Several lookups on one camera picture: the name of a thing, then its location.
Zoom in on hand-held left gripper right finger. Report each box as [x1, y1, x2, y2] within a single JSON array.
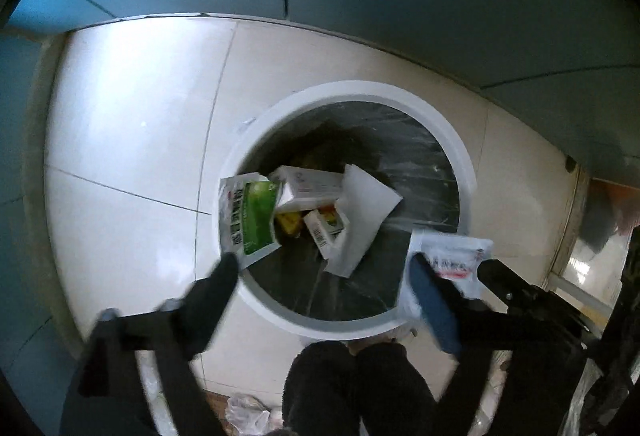
[[405, 253, 588, 436]]

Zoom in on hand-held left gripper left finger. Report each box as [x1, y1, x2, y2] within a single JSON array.
[[60, 252, 240, 436]]

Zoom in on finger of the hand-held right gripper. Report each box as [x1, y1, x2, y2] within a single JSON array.
[[477, 258, 588, 334]]

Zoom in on white packet with red print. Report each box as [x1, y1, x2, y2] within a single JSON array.
[[400, 231, 495, 321]]

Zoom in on green packet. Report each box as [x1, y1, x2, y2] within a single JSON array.
[[220, 172, 283, 271]]

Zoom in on yellow brown long box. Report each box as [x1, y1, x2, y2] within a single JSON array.
[[275, 211, 306, 239]]

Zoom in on white tissue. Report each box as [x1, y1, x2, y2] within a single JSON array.
[[322, 163, 405, 277]]

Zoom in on small white green box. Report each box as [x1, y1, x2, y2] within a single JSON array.
[[303, 206, 351, 261]]

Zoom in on white pink long box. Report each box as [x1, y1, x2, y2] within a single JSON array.
[[270, 166, 346, 211]]

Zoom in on white round waste bin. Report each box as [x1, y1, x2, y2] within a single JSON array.
[[219, 80, 477, 339]]

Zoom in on person's right leg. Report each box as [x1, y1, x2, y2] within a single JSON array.
[[352, 343, 441, 436]]

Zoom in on person's leg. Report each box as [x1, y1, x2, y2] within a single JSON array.
[[352, 343, 441, 436], [282, 341, 361, 436]]

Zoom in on clear plastic bag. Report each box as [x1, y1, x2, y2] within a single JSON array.
[[225, 393, 283, 436]]

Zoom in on person's left leg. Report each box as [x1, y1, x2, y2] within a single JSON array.
[[282, 341, 361, 436]]

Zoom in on black bin liner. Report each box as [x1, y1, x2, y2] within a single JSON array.
[[240, 100, 461, 317]]

